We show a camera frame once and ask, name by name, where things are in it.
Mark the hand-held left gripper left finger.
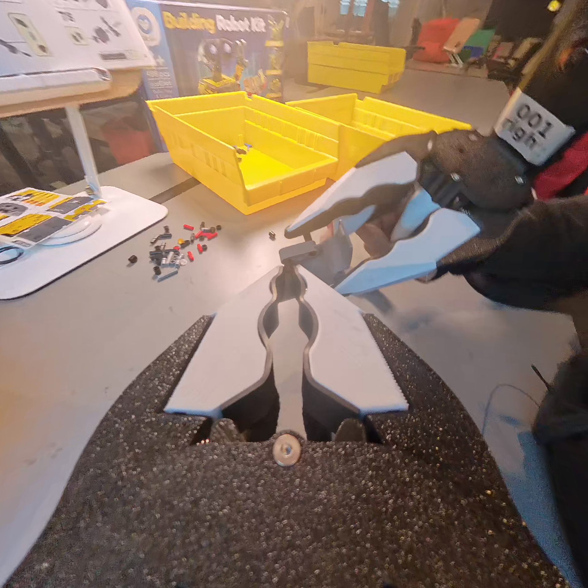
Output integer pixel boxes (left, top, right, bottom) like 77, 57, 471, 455
164, 266, 285, 416

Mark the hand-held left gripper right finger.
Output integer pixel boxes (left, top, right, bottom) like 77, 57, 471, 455
296, 266, 409, 414

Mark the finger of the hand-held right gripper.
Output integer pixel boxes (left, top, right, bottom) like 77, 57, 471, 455
284, 152, 419, 239
333, 208, 481, 296

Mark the yellow plastic parts bin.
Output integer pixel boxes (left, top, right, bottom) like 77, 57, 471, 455
146, 90, 341, 217

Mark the person's right forearm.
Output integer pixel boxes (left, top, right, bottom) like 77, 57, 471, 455
434, 195, 588, 319

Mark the grey desk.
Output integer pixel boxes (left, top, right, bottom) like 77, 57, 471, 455
0, 152, 579, 575

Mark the red plastic canister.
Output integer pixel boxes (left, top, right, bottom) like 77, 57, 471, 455
533, 133, 588, 201

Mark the pile of small brick pins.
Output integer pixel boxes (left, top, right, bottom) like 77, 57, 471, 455
128, 222, 223, 282

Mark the cream folding chair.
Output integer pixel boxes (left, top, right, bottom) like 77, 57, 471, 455
442, 17, 481, 69

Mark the blue printed kit box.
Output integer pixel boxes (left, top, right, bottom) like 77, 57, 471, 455
125, 0, 290, 154

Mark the person's black hoodie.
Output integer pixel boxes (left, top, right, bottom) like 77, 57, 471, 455
532, 347, 588, 588

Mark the red bucket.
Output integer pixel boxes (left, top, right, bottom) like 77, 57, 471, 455
102, 117, 153, 167

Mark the instruction manual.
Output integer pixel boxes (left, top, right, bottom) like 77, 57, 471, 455
0, 0, 156, 92

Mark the white rounded base plate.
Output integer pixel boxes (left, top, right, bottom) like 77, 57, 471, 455
0, 185, 169, 300

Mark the black cord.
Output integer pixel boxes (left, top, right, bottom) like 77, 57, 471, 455
530, 364, 554, 393

